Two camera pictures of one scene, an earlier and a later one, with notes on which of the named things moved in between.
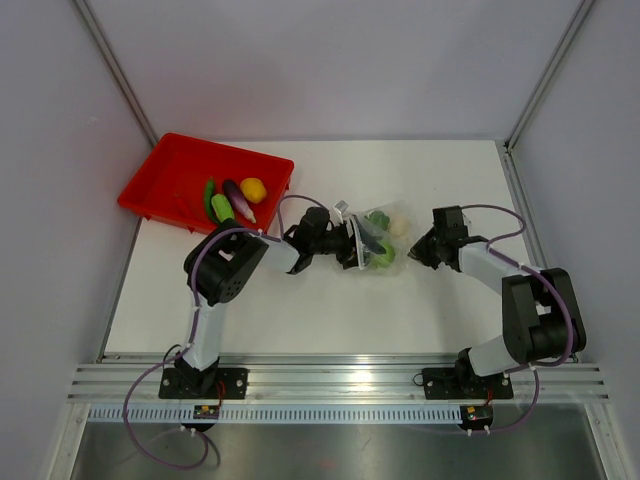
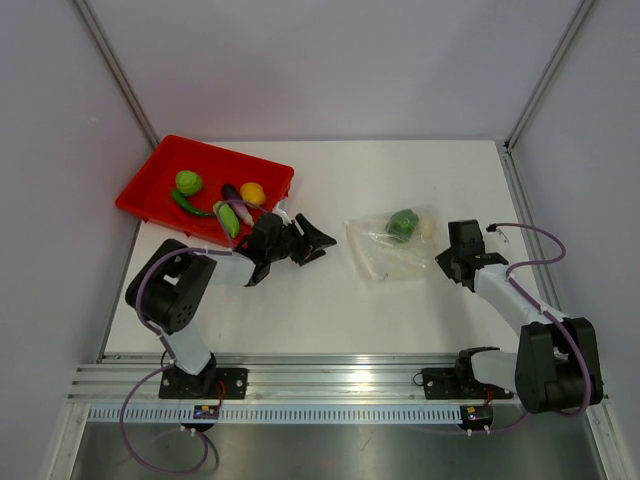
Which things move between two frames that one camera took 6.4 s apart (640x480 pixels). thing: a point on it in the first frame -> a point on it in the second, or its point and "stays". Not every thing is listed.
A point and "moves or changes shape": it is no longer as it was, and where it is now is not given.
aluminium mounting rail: (333, 378) stays
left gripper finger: (370, 240) -> (315, 238)
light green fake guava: (385, 260) -> (188, 182)
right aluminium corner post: (568, 36) stays
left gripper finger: (366, 254) -> (314, 255)
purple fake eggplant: (237, 201) stays
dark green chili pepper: (209, 193) -> (187, 207)
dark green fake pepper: (378, 218) -> (402, 224)
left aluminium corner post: (116, 69) stays
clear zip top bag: (384, 235) moves or changes shape
